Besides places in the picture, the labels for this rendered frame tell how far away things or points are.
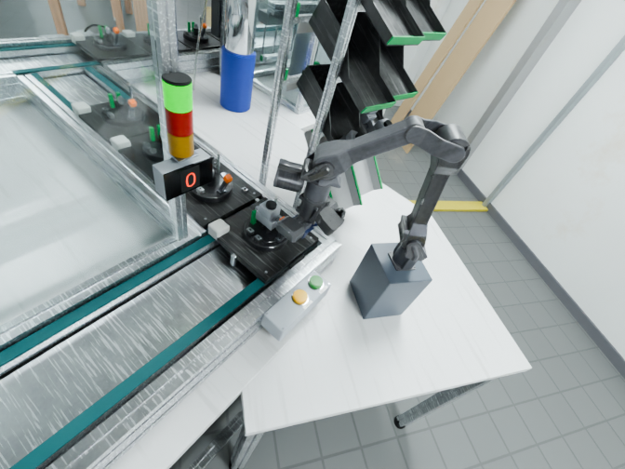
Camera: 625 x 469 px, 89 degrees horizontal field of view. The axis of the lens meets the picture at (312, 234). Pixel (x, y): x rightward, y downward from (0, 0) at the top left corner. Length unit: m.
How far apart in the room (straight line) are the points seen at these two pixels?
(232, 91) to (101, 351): 1.27
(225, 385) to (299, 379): 0.18
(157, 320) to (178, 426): 0.24
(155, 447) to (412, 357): 0.68
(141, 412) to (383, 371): 0.59
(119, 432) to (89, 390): 0.13
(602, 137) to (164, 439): 3.10
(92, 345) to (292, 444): 1.11
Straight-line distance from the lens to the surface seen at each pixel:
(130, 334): 0.87
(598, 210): 3.12
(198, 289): 0.91
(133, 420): 0.76
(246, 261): 0.90
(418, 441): 1.97
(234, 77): 1.70
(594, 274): 3.15
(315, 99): 0.98
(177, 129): 0.69
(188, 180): 0.76
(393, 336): 1.04
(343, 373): 0.93
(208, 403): 0.85
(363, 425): 1.86
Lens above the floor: 1.69
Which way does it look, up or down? 45 degrees down
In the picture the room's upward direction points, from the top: 20 degrees clockwise
